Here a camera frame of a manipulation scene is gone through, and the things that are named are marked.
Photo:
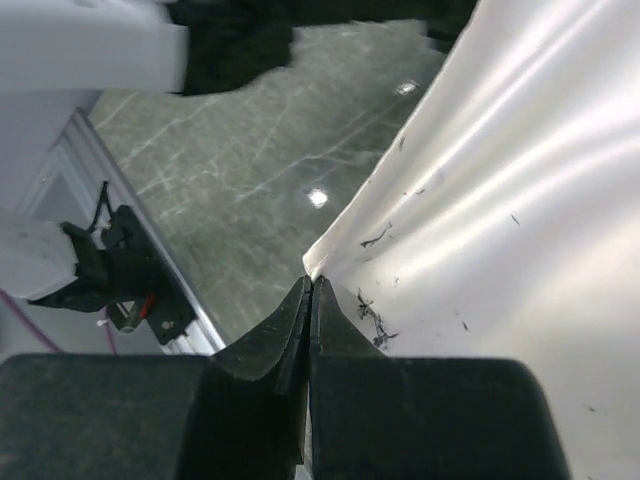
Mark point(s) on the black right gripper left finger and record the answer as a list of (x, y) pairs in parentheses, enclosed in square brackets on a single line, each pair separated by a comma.
[(239, 414)]

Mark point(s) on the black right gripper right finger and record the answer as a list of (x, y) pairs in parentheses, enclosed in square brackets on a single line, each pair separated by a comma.
[(379, 417)]

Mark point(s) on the cream pillowcase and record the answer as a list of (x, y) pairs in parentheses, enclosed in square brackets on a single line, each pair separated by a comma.
[(503, 220)]

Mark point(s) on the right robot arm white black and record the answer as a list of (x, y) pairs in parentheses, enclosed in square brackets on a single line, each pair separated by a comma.
[(305, 384)]

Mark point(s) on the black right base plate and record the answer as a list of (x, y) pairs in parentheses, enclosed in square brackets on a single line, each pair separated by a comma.
[(146, 290)]

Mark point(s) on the aluminium mounting rail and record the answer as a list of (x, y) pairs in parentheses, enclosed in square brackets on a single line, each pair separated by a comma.
[(80, 183)]

